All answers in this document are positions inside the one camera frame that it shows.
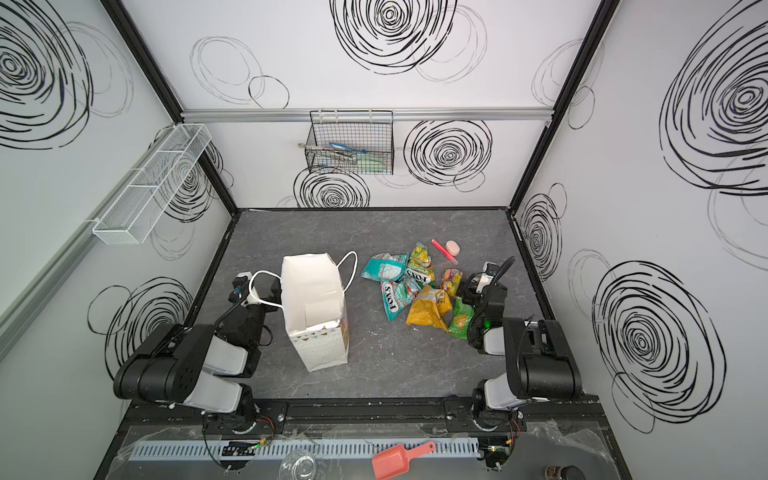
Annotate orange snack packet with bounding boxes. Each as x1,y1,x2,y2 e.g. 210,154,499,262
440,268,463,298

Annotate small yellow green packet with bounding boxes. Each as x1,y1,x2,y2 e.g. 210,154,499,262
405,263,435,286

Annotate white paper bag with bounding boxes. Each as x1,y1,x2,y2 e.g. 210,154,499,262
246,253,354,372

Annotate yellow green snack packet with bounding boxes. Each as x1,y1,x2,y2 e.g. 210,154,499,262
408,242,432,270

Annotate green white snack packet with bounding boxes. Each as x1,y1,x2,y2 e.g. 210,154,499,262
380,276,421,321

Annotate teal snack packet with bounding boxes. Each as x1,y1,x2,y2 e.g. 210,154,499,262
361,253,408,282

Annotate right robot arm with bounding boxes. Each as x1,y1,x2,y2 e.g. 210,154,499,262
459,273,584,430

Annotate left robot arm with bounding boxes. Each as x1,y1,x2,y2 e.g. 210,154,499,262
113,293,280,422

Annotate pink round eraser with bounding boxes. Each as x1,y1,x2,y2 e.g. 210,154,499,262
445,240,461,256

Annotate pink marker pen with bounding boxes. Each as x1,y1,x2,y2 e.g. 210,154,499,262
431,239,459,265

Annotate clear glass bowl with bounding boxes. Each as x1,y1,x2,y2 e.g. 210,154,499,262
278,449,319,480

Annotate green items in basket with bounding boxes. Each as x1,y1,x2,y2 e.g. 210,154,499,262
325,142,385,174

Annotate red plastic scoop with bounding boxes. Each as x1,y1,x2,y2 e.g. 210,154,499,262
372,441,436,480

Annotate dark jar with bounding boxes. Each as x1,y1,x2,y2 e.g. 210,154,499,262
544,465,586,480

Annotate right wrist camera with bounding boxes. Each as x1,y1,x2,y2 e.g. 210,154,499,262
475,262,500,294

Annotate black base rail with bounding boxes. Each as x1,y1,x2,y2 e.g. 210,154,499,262
121,396,605,433

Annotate clear wall shelf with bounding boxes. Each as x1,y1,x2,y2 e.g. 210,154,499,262
92,124,212,245

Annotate white slotted cable duct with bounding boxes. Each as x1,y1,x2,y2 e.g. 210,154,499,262
128,436,481,462

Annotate black wire basket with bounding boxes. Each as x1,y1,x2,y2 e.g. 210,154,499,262
298,109,395,175

